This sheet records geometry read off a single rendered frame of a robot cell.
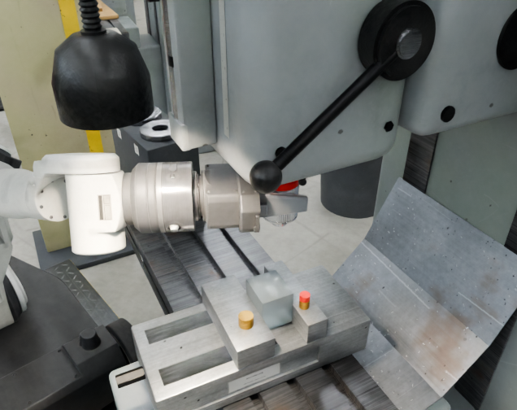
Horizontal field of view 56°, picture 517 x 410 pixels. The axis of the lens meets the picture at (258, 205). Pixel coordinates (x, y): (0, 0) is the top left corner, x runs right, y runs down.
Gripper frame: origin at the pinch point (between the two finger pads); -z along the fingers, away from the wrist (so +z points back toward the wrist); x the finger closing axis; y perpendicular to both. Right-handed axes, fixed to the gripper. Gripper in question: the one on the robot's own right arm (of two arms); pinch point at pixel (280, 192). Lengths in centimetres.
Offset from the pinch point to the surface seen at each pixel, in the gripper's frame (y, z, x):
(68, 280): 85, 61, 83
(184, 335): 24.8, 13.8, -0.4
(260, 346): 21.2, 2.9, -6.5
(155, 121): 12, 21, 51
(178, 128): -12.0, 11.8, -5.9
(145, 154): 14.7, 22.2, 40.3
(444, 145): 4.5, -31.8, 20.4
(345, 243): 124, -59, 144
